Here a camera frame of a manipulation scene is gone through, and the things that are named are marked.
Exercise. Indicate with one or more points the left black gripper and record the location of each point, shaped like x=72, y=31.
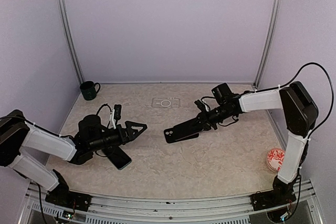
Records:
x=130, y=136

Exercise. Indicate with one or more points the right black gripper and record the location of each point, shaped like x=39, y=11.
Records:
x=206, y=123

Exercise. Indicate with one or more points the black phone case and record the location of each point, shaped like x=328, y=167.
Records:
x=183, y=131

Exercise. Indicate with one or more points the purple-edged smartphone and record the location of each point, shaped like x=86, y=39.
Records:
x=171, y=140

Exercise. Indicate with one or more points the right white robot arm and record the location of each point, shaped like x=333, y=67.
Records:
x=300, y=112

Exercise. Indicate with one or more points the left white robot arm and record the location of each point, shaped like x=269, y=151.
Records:
x=17, y=133

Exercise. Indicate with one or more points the teal-edged smartphone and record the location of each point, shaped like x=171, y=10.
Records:
x=117, y=157

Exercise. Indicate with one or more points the dark green mug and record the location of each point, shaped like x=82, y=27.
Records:
x=89, y=90

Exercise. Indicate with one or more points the red white patterned bowl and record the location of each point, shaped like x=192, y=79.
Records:
x=274, y=159

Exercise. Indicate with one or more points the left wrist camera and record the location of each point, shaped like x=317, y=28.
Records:
x=115, y=115

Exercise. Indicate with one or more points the clear camera-cutout phone case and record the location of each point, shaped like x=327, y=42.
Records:
x=165, y=103

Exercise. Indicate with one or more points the front aluminium rail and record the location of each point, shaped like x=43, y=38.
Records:
x=113, y=209

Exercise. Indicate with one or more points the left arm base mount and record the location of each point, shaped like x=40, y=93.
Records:
x=62, y=196

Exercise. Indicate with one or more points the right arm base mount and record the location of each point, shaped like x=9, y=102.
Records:
x=280, y=194

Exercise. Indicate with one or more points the right aluminium frame post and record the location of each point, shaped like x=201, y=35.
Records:
x=267, y=46

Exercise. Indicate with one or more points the aluminium frame post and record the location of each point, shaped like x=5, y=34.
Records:
x=267, y=46
x=69, y=40

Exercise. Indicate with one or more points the left aluminium frame post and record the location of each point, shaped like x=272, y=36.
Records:
x=69, y=40

